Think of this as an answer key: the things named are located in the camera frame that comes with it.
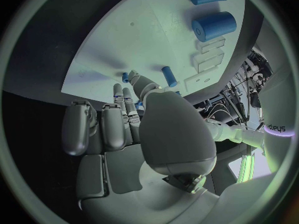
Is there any thick long blue cylinder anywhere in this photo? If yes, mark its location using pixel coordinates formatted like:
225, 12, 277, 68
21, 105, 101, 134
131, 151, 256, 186
191, 11, 238, 43

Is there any white cable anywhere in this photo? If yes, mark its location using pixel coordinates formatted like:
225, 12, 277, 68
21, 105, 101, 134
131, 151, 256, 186
207, 103, 244, 126
209, 108, 236, 123

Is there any glowing light bar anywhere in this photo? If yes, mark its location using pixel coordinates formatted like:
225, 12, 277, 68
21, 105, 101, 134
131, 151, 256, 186
236, 146, 256, 184

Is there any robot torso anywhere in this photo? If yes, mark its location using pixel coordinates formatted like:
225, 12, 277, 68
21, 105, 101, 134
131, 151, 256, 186
258, 67, 298, 173

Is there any white task board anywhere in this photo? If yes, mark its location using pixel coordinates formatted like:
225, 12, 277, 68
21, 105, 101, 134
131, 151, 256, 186
60, 0, 247, 105

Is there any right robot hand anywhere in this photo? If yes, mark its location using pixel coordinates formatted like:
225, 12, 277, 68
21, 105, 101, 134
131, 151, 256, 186
60, 70, 221, 224

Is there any short blue cylinder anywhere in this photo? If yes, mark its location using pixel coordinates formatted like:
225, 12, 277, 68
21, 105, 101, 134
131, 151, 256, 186
160, 66, 178, 88

